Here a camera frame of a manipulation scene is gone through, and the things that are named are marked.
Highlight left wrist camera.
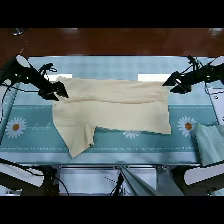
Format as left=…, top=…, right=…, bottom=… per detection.
left=38, top=62, right=58, bottom=82

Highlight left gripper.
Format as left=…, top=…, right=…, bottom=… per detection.
left=37, top=79, right=70, bottom=102

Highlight silver frame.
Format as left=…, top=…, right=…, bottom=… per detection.
left=0, top=162, right=224, bottom=197

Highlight pale green garment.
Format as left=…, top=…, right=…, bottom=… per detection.
left=193, top=123, right=224, bottom=167

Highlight cream T-shirt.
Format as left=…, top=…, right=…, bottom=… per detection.
left=51, top=76, right=173, bottom=159

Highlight black cable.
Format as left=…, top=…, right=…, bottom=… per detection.
left=104, top=171, right=126, bottom=197
left=0, top=82, right=38, bottom=125

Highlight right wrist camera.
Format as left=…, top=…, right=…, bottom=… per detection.
left=185, top=54, right=205, bottom=74

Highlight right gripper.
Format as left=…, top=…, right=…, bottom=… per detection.
left=161, top=71, right=197, bottom=95

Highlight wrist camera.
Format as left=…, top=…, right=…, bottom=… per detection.
left=185, top=54, right=205, bottom=74
left=38, top=62, right=58, bottom=82

